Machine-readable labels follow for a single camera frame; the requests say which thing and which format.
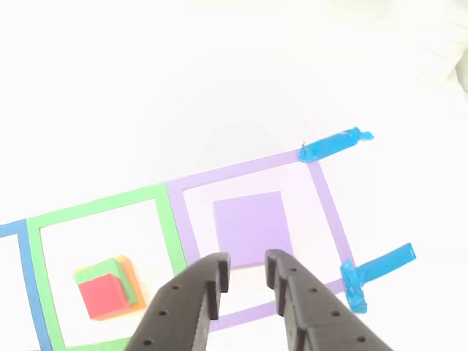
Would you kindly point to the blue square frame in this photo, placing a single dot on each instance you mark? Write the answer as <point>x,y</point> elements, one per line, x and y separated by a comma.
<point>29,274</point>

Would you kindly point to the green block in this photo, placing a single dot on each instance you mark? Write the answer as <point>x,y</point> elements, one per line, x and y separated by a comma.
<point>124,278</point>

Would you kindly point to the orange block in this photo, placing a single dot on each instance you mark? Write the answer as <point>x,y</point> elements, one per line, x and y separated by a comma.
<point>137,285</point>

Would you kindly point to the green square frame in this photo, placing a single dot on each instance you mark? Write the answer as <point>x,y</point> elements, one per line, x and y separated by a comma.
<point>95,204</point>

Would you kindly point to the purple square frame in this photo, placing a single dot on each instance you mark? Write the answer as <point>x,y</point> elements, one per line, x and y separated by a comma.
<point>256,164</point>

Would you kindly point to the purple block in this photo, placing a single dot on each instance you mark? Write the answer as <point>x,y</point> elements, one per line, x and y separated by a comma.
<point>252,226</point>

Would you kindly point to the small red cube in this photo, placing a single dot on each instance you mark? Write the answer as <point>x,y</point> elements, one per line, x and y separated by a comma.
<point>102,296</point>

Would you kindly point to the blue tape strip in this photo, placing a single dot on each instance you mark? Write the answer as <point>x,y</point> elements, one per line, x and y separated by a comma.
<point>329,146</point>
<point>352,285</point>
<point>387,261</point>

